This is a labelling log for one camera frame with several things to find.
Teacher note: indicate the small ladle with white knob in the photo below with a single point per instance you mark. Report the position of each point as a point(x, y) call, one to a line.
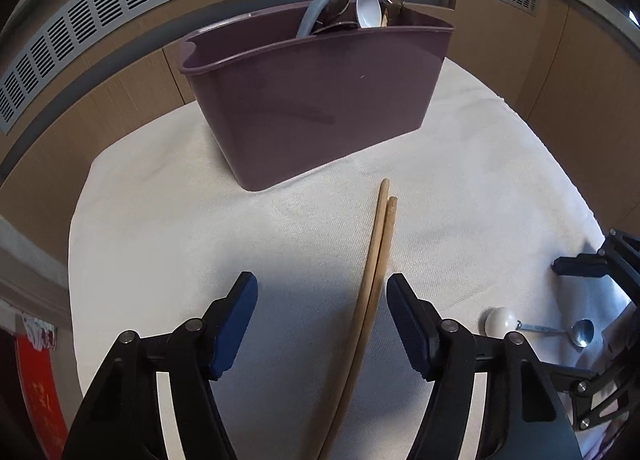
point(497, 320)

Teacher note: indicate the wooden chopstick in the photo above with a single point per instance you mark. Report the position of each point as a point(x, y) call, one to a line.
point(375, 240)
point(385, 240)

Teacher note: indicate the purple plastic utensil container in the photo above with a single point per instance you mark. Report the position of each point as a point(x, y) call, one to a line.
point(310, 105)

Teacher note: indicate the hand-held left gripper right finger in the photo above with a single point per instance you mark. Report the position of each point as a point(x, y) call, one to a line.
point(410, 325)

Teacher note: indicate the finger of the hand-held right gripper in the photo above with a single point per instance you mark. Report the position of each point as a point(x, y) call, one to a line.
point(580, 266)
point(595, 385)

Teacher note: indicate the large grey vent grille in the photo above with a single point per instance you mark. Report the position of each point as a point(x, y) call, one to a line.
point(125, 5)

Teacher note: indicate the white table cloth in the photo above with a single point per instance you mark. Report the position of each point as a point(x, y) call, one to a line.
point(200, 220)

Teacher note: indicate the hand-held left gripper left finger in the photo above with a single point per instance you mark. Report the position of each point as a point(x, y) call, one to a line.
point(235, 325)

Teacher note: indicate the red paper banner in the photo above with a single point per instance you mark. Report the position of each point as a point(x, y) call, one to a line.
point(42, 400)

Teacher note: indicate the grey plastic spoon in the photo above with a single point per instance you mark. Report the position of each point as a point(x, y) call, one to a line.
point(312, 15)

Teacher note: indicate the white ceramic spoon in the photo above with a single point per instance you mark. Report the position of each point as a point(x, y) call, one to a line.
point(369, 8)

